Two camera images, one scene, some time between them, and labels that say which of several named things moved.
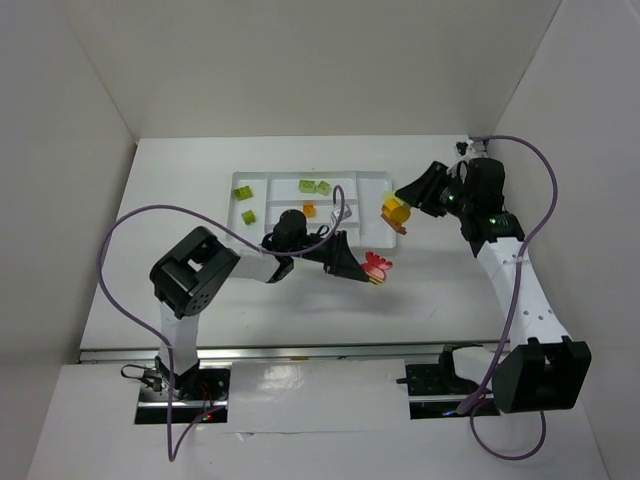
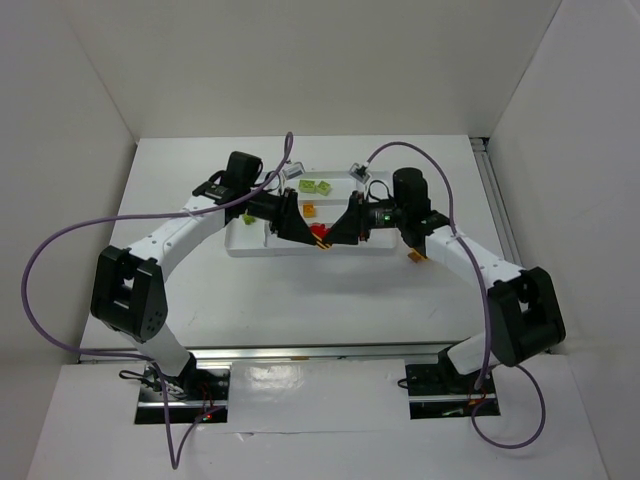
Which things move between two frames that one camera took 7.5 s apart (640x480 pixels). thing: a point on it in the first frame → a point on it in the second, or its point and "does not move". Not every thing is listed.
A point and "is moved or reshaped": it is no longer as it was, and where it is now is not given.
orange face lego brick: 309,210 does not move
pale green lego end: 307,186 does not move
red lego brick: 377,260 is moved or reshaped
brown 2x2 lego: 394,225 is moved or reshaped
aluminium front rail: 302,352 does not move
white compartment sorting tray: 257,199 does not move
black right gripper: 436,189 → 357,216
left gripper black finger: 344,262 → 292,225
